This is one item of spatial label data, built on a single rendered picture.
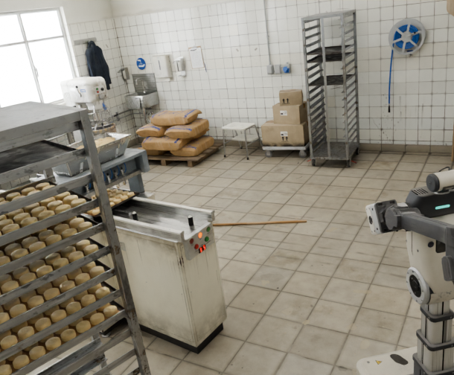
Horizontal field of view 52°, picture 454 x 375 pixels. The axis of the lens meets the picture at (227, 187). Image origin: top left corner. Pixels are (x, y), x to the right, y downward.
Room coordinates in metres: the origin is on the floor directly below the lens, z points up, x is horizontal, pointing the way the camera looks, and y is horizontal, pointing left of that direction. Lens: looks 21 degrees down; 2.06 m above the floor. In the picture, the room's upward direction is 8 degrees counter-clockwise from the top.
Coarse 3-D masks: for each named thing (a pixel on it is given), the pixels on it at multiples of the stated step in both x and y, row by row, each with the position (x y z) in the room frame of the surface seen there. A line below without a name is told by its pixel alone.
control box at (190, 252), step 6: (210, 222) 2.61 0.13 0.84; (198, 228) 2.55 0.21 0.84; (204, 228) 2.55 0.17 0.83; (210, 228) 2.59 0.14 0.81; (192, 234) 2.48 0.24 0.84; (198, 234) 2.50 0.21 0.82; (204, 234) 2.54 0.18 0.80; (210, 234) 2.58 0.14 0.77; (186, 240) 2.42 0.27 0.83; (198, 240) 2.50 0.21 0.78; (204, 240) 2.54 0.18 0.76; (210, 240) 2.58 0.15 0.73; (186, 246) 2.43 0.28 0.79; (192, 246) 2.45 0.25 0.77; (204, 246) 2.53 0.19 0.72; (186, 252) 2.43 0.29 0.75; (192, 252) 2.44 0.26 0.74; (198, 252) 2.48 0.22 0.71; (186, 258) 2.44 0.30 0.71; (192, 258) 2.44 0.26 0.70
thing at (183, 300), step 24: (120, 216) 2.91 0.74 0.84; (144, 216) 2.85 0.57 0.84; (168, 216) 2.79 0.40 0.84; (120, 240) 2.72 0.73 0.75; (144, 240) 2.57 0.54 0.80; (168, 240) 2.44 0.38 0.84; (144, 264) 2.60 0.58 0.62; (168, 264) 2.46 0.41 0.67; (192, 264) 2.47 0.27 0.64; (216, 264) 2.64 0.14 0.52; (144, 288) 2.63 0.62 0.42; (168, 288) 2.49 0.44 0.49; (192, 288) 2.44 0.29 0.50; (216, 288) 2.61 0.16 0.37; (144, 312) 2.67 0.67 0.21; (168, 312) 2.52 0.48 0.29; (192, 312) 2.42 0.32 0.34; (216, 312) 2.58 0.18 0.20; (168, 336) 2.60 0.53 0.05; (192, 336) 2.41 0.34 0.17
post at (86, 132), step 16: (80, 112) 1.45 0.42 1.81; (80, 128) 1.46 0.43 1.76; (96, 160) 1.46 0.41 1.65; (96, 176) 1.45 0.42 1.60; (96, 192) 1.47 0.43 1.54; (112, 224) 1.46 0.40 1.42; (112, 240) 1.46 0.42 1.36; (112, 256) 1.46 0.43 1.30; (128, 288) 1.47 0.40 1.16; (128, 304) 1.46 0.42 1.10; (128, 320) 1.47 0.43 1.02; (144, 352) 1.47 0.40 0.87; (144, 368) 1.46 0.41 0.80
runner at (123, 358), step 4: (128, 352) 1.46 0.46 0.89; (132, 352) 1.47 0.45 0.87; (120, 356) 1.44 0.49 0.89; (124, 356) 1.45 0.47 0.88; (128, 356) 1.45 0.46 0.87; (116, 360) 1.42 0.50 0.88; (120, 360) 1.43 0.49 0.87; (124, 360) 1.44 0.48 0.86; (112, 364) 1.41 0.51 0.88; (116, 364) 1.42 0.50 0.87; (120, 364) 1.43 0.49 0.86; (104, 368) 1.39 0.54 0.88; (108, 368) 1.40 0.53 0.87; (112, 368) 1.41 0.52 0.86; (96, 372) 1.37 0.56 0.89; (100, 372) 1.38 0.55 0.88; (104, 372) 1.39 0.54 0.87
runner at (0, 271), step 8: (80, 232) 1.42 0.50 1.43; (88, 232) 1.44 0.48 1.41; (96, 232) 1.45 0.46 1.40; (64, 240) 1.38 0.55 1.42; (72, 240) 1.40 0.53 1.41; (80, 240) 1.42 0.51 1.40; (48, 248) 1.35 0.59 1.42; (56, 248) 1.36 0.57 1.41; (64, 248) 1.38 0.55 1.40; (24, 256) 1.30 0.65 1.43; (32, 256) 1.31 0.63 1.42; (40, 256) 1.33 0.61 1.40; (8, 264) 1.27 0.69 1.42; (16, 264) 1.28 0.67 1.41; (24, 264) 1.29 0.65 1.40; (0, 272) 1.25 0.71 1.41; (8, 272) 1.26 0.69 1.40
